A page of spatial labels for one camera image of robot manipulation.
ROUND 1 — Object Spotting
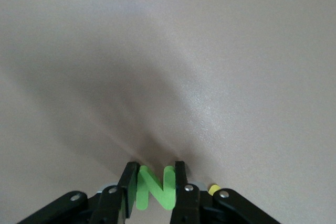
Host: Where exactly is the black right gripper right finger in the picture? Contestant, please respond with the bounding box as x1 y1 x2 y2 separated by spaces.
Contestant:
169 161 215 224

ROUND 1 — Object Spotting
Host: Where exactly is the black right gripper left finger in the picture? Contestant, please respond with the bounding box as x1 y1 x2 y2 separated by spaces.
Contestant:
89 161 140 224

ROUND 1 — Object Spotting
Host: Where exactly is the green letter N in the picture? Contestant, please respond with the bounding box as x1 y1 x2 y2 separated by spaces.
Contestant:
135 165 176 211

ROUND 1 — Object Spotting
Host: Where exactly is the yellow letter K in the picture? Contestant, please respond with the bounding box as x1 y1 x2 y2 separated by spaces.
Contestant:
207 184 221 196

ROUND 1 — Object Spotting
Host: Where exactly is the brown table cover sheet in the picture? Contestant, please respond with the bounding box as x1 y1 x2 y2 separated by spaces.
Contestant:
0 0 336 224

